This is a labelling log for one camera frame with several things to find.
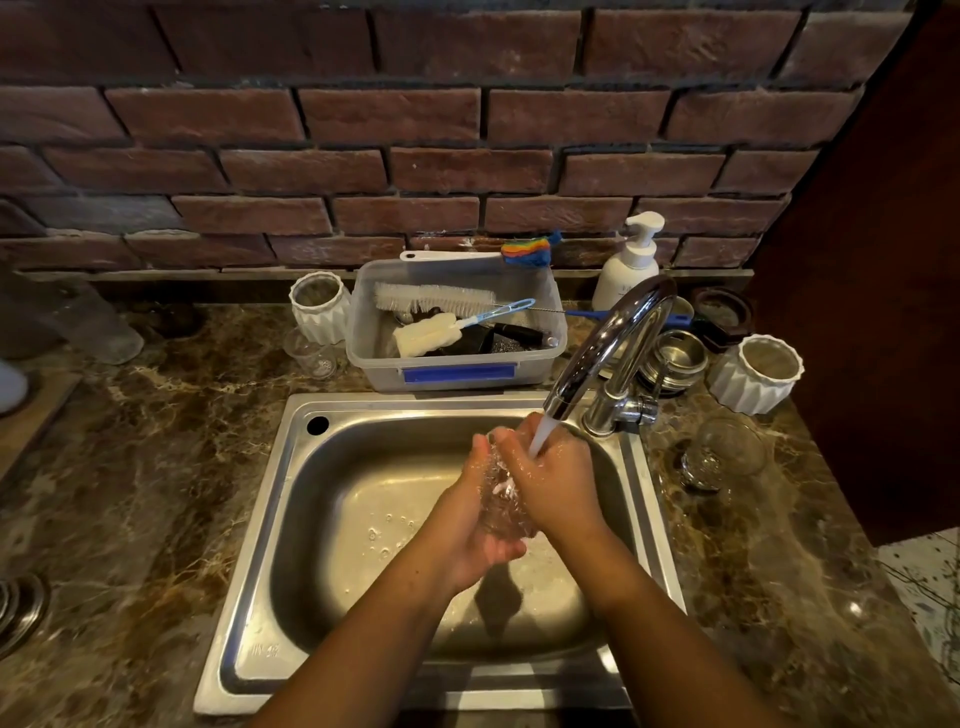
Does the person's right hand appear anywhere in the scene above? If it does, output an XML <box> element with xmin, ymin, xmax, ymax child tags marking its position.
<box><xmin>491</xmin><ymin>411</ymin><xmax>613</xmax><ymax>550</ymax></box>

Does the rainbow brush white handle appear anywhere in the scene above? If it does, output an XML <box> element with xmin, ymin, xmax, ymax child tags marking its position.
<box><xmin>399</xmin><ymin>231</ymin><xmax>564</xmax><ymax>269</ymax></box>

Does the white ribbed cup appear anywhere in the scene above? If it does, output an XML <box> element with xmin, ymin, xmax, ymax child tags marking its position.
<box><xmin>706</xmin><ymin>333</ymin><xmax>805</xmax><ymax>417</ymax></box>
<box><xmin>288</xmin><ymin>270</ymin><xmax>353</xmax><ymax>347</ymax></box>

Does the dark wooden cabinet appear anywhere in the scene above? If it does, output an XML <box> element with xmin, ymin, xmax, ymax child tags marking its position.
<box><xmin>746</xmin><ymin>0</ymin><xmax>960</xmax><ymax>549</ymax></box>

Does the clear glass jar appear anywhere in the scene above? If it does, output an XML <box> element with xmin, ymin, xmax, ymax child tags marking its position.
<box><xmin>41</xmin><ymin>279</ymin><xmax>145</xmax><ymax>366</ymax></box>

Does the wooden board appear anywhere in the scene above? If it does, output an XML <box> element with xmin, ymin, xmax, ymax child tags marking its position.
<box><xmin>0</xmin><ymin>369</ymin><xmax>84</xmax><ymax>481</ymax></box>

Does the white bristle bottle brush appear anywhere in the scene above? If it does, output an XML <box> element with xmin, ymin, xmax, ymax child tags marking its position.
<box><xmin>373</xmin><ymin>282</ymin><xmax>498</xmax><ymax>319</ymax></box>

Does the clear drinking glass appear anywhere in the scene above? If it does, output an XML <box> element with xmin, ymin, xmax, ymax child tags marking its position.
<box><xmin>679</xmin><ymin>416</ymin><xmax>769</xmax><ymax>494</ymax></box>
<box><xmin>480</xmin><ymin>433</ymin><xmax>538</xmax><ymax>541</ymax></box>

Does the black scouring sponge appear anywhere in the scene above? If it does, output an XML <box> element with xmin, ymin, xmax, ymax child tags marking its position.
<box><xmin>442</xmin><ymin>321</ymin><xmax>552</xmax><ymax>357</ymax></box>

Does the small clear glass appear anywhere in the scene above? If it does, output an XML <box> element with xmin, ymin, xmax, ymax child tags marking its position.
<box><xmin>283</xmin><ymin>327</ymin><xmax>348</xmax><ymax>381</ymax></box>

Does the person's left forearm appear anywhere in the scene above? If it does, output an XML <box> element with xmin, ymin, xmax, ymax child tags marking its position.
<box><xmin>246</xmin><ymin>541</ymin><xmax>460</xmax><ymax>728</ymax></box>

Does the clear plastic container blue label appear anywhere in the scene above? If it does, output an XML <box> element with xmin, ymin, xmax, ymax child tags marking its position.
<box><xmin>345</xmin><ymin>256</ymin><xmax>569</xmax><ymax>393</ymax></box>

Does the stack of steel bowls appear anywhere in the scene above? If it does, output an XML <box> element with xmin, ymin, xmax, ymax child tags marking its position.
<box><xmin>637</xmin><ymin>328</ymin><xmax>710</xmax><ymax>397</ymax></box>

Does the person's right forearm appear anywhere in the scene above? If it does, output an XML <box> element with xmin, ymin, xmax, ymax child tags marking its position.
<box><xmin>571</xmin><ymin>519</ymin><xmax>789</xmax><ymax>728</ymax></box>

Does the sponge brush blue handle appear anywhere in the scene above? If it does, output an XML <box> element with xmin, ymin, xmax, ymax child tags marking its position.
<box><xmin>393</xmin><ymin>298</ymin><xmax>537</xmax><ymax>359</ymax></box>

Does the chrome faucet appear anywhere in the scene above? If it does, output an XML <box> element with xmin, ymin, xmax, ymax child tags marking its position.
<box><xmin>541</xmin><ymin>273</ymin><xmax>678</xmax><ymax>439</ymax></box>

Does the white pump bottle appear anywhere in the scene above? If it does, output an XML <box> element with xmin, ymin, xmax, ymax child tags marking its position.
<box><xmin>591</xmin><ymin>210</ymin><xmax>666</xmax><ymax>313</ymax></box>

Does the stainless steel sink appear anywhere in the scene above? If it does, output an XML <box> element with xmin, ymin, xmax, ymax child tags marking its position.
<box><xmin>193</xmin><ymin>390</ymin><xmax>687</xmax><ymax>717</ymax></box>

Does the person's left hand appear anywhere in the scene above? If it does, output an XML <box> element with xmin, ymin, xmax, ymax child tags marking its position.
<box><xmin>414</xmin><ymin>433</ymin><xmax>529</xmax><ymax>598</ymax></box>

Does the white rounded object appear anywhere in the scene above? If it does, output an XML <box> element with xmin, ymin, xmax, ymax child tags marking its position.
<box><xmin>0</xmin><ymin>358</ymin><xmax>30</xmax><ymax>415</ymax></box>

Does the round metal object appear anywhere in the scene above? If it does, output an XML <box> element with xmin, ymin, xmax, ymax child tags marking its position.
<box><xmin>0</xmin><ymin>571</ymin><xmax>52</xmax><ymax>661</ymax></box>

